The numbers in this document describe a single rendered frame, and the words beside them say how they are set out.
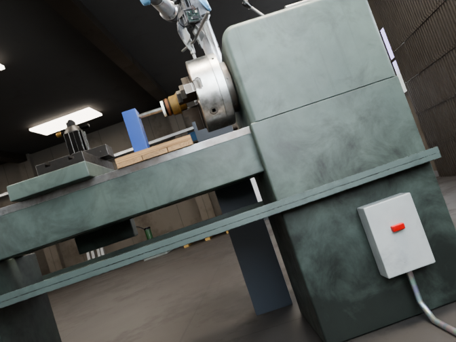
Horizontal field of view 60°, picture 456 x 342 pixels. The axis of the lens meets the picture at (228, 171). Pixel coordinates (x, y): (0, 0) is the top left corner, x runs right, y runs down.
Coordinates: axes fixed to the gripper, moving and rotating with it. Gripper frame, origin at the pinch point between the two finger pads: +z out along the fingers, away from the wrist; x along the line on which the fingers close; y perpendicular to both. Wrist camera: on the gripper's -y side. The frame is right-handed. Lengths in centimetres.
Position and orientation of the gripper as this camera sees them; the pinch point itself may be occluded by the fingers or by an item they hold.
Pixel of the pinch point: (195, 47)
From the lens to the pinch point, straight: 174.9
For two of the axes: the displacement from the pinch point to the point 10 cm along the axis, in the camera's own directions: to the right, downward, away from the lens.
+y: 4.3, -0.3, -9.0
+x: 8.5, -3.3, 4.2
